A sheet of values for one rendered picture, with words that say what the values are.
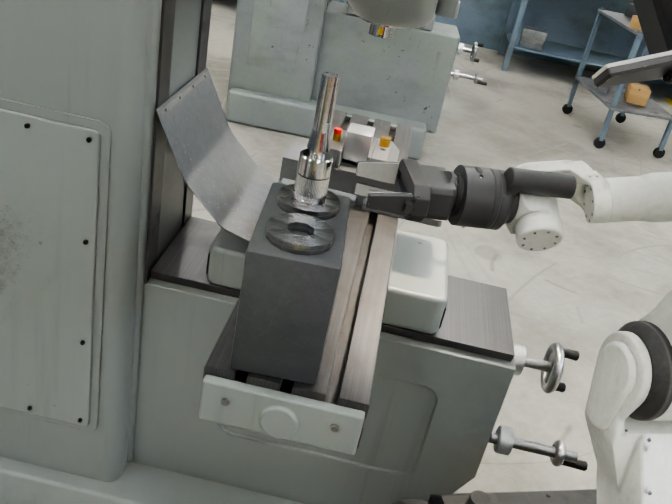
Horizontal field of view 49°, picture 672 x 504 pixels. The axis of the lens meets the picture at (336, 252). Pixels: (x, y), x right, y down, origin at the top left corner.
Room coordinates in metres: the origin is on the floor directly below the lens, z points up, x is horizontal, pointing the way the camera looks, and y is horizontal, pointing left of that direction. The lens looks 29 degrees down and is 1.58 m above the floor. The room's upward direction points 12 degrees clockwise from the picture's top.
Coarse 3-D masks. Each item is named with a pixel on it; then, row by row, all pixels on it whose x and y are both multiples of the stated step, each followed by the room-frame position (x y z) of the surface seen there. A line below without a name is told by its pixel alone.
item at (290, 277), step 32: (288, 192) 0.95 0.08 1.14; (256, 224) 0.87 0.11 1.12; (288, 224) 0.86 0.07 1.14; (320, 224) 0.87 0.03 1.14; (256, 256) 0.79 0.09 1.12; (288, 256) 0.80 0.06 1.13; (320, 256) 0.81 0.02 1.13; (256, 288) 0.79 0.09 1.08; (288, 288) 0.79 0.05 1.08; (320, 288) 0.79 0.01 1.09; (256, 320) 0.79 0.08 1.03; (288, 320) 0.79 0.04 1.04; (320, 320) 0.79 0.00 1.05; (256, 352) 0.79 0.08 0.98; (288, 352) 0.79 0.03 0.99; (320, 352) 0.79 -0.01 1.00
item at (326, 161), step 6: (306, 150) 0.96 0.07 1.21; (300, 156) 0.94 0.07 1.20; (306, 156) 0.93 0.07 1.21; (312, 156) 0.94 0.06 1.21; (324, 156) 0.95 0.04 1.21; (330, 156) 0.95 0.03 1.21; (306, 162) 0.93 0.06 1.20; (312, 162) 0.93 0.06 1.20; (318, 162) 0.93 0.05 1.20; (324, 162) 0.93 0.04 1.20; (330, 162) 0.94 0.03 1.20
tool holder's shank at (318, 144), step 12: (324, 72) 0.95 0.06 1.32; (324, 84) 0.94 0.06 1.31; (336, 84) 0.94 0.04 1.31; (324, 96) 0.94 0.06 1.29; (336, 96) 0.95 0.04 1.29; (324, 108) 0.94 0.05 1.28; (324, 120) 0.94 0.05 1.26; (312, 132) 0.94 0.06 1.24; (324, 132) 0.94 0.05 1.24; (312, 144) 0.94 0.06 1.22; (324, 144) 0.94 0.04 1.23
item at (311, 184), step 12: (300, 168) 0.93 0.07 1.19; (312, 168) 0.93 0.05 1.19; (324, 168) 0.93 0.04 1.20; (300, 180) 0.93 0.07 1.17; (312, 180) 0.93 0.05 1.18; (324, 180) 0.93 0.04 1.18; (300, 192) 0.93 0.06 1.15; (312, 192) 0.93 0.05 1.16; (324, 192) 0.94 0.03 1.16; (312, 204) 0.93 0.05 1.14
